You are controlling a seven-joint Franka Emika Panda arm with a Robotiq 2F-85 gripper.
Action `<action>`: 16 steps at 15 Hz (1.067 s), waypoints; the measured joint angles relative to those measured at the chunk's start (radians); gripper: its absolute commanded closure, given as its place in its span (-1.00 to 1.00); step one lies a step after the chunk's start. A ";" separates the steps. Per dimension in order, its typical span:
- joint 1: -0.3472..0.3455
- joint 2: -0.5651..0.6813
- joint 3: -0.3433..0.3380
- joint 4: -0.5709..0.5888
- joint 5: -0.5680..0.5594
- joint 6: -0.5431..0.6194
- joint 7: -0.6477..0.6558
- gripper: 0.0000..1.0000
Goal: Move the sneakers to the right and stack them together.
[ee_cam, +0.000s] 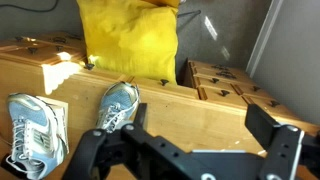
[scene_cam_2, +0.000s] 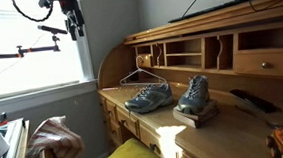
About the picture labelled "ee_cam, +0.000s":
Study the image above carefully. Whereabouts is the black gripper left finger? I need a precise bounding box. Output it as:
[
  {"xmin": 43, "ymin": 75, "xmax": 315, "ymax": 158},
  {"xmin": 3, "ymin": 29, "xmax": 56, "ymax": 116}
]
[{"xmin": 62, "ymin": 103, "xmax": 214, "ymax": 180}]

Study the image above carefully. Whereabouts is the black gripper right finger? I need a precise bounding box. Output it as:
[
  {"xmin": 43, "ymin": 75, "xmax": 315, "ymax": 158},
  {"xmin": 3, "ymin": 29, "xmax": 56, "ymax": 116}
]
[{"xmin": 244, "ymin": 103, "xmax": 320, "ymax": 180}]

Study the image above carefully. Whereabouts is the blue white sneaker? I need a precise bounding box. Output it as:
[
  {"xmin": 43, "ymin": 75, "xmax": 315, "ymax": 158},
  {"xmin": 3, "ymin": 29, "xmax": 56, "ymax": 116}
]
[
  {"xmin": 5, "ymin": 93, "xmax": 69, "ymax": 178},
  {"xmin": 95, "ymin": 80, "xmax": 141, "ymax": 134}
]

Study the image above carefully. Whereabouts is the yellow pillow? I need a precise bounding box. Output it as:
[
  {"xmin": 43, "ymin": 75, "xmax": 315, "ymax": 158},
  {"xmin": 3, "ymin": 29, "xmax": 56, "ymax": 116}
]
[{"xmin": 75, "ymin": 0, "xmax": 181, "ymax": 85}]

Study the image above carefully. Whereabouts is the thin black metal leg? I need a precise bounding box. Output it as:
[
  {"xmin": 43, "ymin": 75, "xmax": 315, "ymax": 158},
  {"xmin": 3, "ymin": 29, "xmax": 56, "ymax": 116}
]
[{"xmin": 177, "ymin": 9, "xmax": 203, "ymax": 18}]

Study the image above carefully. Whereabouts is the black floor cable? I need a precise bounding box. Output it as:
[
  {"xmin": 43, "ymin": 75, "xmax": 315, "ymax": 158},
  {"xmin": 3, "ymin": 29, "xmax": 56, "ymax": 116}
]
[{"xmin": 0, "ymin": 0, "xmax": 61, "ymax": 14}]

